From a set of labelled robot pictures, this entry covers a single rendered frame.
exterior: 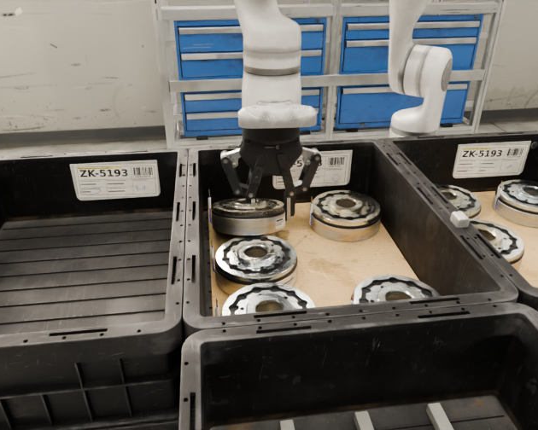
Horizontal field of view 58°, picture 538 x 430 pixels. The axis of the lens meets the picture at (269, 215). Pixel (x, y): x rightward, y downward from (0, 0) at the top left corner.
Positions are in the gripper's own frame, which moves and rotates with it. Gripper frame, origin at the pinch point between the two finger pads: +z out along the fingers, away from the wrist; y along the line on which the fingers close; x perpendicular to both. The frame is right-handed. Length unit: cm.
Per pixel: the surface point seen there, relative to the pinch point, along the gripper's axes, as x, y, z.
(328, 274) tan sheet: 10.6, -6.4, 4.3
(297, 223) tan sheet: -2.5, -4.5, 4.1
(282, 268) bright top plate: 12.8, -0.1, 1.5
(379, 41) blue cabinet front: -182, -75, 6
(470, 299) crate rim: 28.8, -14.4, -5.4
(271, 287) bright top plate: 16.4, 1.7, 1.5
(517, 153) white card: -9.4, -41.9, -3.3
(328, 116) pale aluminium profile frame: -181, -51, 43
